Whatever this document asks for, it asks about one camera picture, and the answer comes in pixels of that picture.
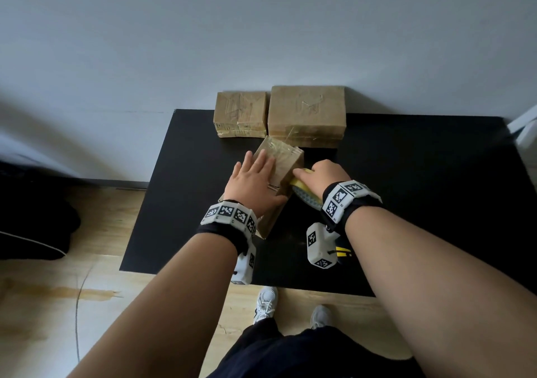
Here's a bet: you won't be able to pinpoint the person's left hand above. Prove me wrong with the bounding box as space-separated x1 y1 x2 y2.
223 150 289 219

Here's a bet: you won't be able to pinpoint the person's right hand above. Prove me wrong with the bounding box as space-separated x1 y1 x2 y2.
291 159 352 201

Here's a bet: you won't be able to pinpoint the yellow tape roll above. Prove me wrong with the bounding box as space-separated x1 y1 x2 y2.
290 168 324 211

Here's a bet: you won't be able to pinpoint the wide cardboard box torn flap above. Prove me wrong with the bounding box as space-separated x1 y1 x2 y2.
218 135 305 240

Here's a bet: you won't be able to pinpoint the tall cardboard box square hole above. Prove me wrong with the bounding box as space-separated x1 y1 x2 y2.
267 85 348 149

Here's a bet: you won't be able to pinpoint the small cardboard box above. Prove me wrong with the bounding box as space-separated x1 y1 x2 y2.
213 91 269 138

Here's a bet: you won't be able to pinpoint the black yellow utility knife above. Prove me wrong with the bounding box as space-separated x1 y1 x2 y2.
333 245 354 265

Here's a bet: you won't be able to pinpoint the person's right forearm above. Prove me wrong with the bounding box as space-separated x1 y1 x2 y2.
345 205 537 378

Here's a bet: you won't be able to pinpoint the person's left forearm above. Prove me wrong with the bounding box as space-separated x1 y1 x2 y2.
67 233 239 378

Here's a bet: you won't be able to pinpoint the black marker wristband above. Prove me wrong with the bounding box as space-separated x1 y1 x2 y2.
320 179 383 236
195 199 258 257

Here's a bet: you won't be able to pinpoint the white left sneaker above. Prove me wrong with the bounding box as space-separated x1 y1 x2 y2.
253 286 279 325

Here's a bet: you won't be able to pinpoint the white sneaker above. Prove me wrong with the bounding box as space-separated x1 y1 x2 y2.
253 286 279 325
309 304 333 330

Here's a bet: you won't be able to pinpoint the white right sneaker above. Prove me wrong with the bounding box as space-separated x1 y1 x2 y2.
309 304 333 330

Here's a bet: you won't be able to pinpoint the black shorts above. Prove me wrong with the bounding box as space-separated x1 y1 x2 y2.
205 318 427 378

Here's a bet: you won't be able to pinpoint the black bag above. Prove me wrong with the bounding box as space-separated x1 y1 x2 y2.
0 161 82 261

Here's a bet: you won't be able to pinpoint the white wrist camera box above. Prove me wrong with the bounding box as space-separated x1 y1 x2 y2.
230 243 257 286
306 222 341 270

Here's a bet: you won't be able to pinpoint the white metal shelf frame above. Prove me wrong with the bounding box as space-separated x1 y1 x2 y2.
506 104 537 152

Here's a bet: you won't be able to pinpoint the thin grey floor cable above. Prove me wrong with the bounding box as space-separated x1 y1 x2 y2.
0 230 95 364

